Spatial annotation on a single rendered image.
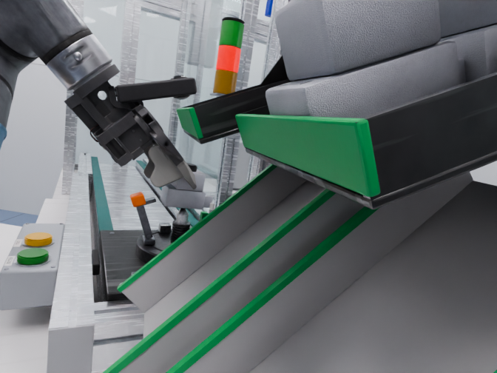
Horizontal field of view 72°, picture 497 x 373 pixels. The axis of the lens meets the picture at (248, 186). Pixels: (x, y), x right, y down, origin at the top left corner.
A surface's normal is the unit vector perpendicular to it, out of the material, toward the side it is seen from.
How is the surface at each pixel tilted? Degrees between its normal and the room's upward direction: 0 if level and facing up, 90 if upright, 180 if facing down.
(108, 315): 0
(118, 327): 90
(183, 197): 90
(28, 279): 90
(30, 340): 0
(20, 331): 0
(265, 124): 115
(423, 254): 45
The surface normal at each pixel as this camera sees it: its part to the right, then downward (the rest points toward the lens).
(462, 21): -0.92, 0.33
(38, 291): 0.42, 0.22
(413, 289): -0.57, -0.75
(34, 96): -0.06, 0.17
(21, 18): 0.00, 0.56
